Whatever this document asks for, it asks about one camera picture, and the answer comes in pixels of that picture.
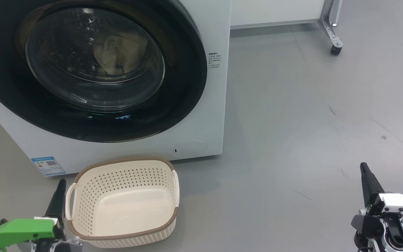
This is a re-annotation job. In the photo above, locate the cream perforated laundry basket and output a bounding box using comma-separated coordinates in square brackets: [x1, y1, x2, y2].
[65, 156, 180, 249]

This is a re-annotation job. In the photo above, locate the blue energy label sticker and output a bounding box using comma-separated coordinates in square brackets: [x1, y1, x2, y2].
[31, 156, 66, 177]

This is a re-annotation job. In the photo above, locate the white Hisense washing machine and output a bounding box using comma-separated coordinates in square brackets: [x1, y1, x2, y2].
[0, 0, 232, 177]

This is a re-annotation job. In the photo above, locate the black round washing machine door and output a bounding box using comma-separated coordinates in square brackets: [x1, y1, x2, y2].
[0, 0, 208, 143]

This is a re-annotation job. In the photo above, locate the metal partition foot with caster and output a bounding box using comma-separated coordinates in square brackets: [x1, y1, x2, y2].
[318, 0, 344, 56]

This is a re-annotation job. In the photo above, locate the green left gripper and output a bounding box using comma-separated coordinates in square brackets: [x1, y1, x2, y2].
[0, 179, 83, 252]

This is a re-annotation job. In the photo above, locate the steel washing machine drum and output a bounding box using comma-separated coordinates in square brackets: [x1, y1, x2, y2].
[27, 8, 165, 105]

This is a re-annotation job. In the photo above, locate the pale yellow blue-trimmed garment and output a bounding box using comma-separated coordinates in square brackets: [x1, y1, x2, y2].
[92, 34, 150, 76]

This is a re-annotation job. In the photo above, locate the white wheeled partition panel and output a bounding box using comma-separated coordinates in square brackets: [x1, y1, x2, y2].
[230, 0, 328, 30]

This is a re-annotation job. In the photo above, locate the round filter cover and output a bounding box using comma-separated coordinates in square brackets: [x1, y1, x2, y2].
[172, 140, 207, 158]

